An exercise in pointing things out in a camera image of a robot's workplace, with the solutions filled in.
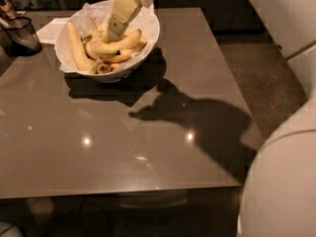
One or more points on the long pale banana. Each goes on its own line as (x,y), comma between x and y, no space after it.
(82,61)

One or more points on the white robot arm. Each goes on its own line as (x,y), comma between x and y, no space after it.
(279,196)

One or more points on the white paper bowl liner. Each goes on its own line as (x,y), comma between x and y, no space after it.
(144,20)

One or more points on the curved yellow banana on top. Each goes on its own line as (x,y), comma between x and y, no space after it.
(99,47)

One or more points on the yellow banana back bunch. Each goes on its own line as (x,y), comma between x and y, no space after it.
(97,32)

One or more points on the yellow banana lower right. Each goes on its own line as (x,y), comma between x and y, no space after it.
(121,56)

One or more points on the white bowl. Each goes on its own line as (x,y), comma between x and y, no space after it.
(131,68)

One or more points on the white paper sheet on table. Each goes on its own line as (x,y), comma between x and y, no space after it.
(49,33)

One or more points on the black mesh basket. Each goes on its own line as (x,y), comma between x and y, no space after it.
(22,39)

